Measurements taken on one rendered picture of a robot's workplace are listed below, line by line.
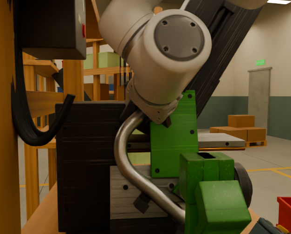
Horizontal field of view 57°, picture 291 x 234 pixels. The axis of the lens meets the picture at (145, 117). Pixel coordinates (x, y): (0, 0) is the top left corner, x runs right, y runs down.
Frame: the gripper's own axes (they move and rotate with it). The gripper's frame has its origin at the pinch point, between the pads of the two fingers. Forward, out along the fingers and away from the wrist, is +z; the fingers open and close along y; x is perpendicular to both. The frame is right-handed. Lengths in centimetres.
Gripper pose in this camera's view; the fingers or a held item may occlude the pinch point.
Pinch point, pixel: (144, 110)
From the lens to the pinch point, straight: 61.8
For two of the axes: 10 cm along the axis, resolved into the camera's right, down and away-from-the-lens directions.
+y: -7.1, -7.0, 0.8
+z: -1.3, 2.5, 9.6
